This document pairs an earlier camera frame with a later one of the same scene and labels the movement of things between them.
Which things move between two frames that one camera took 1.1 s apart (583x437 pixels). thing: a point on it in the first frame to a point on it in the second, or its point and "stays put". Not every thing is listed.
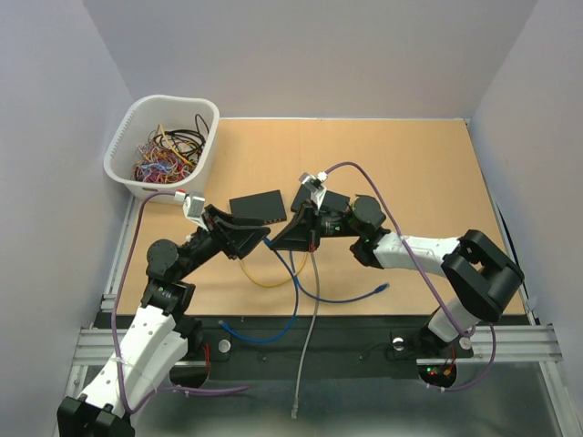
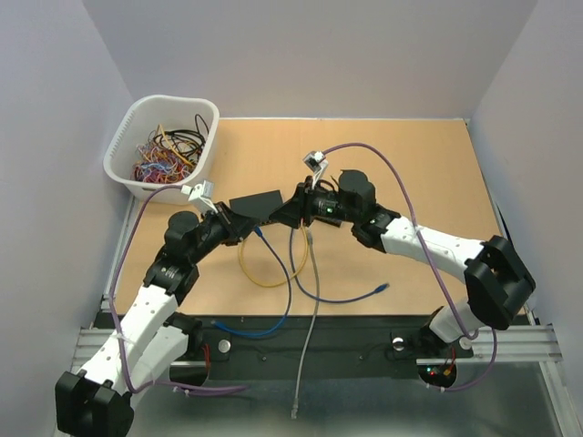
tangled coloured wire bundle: [169, 155] stays put
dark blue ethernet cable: [287, 265] to [259, 232]
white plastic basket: [162, 145] stays put
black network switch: [268, 206] stays put
